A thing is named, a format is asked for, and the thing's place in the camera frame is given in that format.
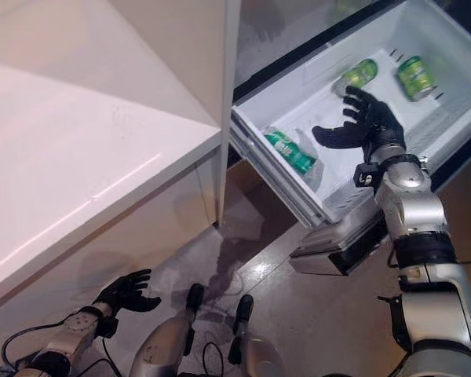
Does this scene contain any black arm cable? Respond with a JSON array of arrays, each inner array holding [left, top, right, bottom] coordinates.
[[1, 324, 66, 370], [387, 235, 418, 355]]

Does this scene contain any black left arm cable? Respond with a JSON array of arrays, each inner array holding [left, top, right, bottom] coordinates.
[[1, 324, 66, 370]]

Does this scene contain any dark green drink can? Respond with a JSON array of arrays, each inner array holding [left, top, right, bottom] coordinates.
[[263, 126, 319, 176]]

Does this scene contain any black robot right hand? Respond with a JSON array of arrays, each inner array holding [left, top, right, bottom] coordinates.
[[312, 85, 407, 163]]

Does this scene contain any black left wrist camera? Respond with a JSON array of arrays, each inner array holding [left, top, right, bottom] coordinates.
[[97, 313, 119, 339]]

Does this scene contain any tall white cabinet panel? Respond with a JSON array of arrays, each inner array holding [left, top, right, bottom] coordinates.
[[215, 0, 243, 228]]

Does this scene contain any white fridge drawer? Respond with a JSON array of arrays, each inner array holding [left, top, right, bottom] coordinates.
[[228, 0, 471, 276]]

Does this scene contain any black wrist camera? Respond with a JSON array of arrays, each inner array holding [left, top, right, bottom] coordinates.
[[97, 313, 119, 339], [354, 160, 380, 188]]

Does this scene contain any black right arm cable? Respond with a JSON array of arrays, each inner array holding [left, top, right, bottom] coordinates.
[[387, 235, 418, 355]]

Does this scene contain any silver robot left leg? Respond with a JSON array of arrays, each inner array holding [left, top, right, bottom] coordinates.
[[130, 282, 206, 377]]

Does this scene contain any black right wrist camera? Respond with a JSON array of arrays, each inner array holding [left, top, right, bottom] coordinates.
[[354, 160, 380, 188]]

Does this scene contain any light green drink can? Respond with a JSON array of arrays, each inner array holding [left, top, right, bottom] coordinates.
[[333, 58, 379, 96]]

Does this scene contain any stainless steel fridge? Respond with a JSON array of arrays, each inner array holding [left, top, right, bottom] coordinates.
[[235, 0, 341, 97]]

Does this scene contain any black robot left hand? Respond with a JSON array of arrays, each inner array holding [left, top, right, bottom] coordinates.
[[92, 269, 162, 317]]

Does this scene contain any green yellow-label drink can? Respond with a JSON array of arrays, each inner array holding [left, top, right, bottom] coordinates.
[[394, 55, 437, 103]]

